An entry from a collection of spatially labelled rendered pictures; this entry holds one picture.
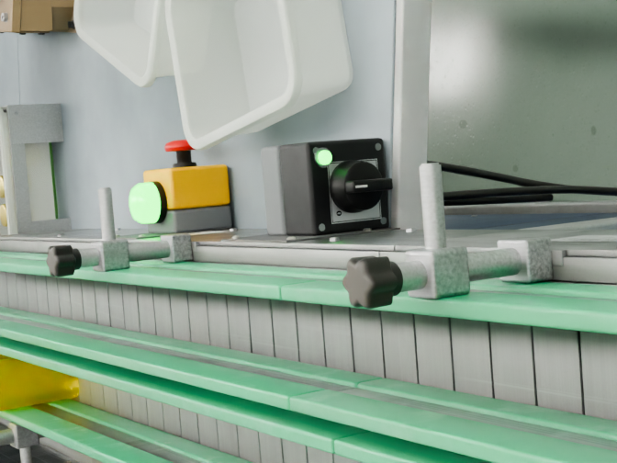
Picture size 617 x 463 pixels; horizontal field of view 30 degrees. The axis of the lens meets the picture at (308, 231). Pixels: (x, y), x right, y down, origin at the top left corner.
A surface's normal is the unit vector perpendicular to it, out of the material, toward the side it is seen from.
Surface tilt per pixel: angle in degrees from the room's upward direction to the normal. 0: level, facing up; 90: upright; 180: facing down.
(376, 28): 0
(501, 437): 90
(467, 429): 90
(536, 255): 90
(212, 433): 0
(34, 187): 90
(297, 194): 0
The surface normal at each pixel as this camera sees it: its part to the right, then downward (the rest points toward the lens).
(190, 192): 0.54, 0.00
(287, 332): -0.84, 0.09
